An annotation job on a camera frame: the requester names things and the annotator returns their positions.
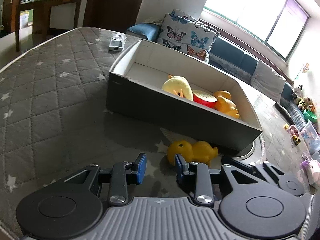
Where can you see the grey quilted table cover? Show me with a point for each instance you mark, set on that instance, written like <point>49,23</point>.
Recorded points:
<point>54,121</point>

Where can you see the purple pink toy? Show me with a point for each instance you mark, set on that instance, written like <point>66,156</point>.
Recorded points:
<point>311,169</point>

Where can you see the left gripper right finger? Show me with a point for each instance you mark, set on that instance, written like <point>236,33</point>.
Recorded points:
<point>194,179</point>

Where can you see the black remote control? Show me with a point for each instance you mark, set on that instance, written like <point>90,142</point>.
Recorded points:
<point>284,113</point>

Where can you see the blue sofa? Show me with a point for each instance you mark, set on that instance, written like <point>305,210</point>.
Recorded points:
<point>228,57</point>

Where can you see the dark wooden door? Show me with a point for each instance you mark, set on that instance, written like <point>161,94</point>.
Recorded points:
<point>117,15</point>

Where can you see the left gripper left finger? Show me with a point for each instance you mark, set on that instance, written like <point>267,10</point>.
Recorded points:
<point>124,174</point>

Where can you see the grey cushion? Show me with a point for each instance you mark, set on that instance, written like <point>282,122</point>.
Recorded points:
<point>267,81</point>

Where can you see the grey remote control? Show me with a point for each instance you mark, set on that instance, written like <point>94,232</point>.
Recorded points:
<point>117,42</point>

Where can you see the orange rubber duck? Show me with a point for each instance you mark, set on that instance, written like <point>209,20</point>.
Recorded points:
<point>225,104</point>

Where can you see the yellow red spool toy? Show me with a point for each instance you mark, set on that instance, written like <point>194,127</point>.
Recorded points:
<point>204,98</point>

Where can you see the open cardboard box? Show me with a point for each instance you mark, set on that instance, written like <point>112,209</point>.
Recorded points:
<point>135,89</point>

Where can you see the window with green frame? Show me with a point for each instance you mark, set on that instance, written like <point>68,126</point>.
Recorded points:
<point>277,23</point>

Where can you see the yellow plush duck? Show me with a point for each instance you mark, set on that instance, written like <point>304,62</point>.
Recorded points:
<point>178,86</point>

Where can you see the yellow rubber duck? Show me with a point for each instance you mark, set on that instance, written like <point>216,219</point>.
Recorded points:
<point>200,151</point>

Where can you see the dark wooden console table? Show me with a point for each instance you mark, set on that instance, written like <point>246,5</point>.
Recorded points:
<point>44,8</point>

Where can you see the green bowl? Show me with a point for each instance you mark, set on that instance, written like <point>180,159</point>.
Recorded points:
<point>309,116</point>

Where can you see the butterfly print pillow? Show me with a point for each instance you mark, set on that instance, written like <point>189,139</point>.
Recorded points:
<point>185,34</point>

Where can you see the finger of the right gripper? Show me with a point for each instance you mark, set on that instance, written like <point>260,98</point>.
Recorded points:
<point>269,173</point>

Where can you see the clear plastic storage bin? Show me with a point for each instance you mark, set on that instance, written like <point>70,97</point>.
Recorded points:
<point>310,137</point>

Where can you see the yellow toy truck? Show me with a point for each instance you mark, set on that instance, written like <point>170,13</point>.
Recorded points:
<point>296,140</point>

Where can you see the stuffed animals pile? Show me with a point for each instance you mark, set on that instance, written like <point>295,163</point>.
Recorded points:
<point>303,103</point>

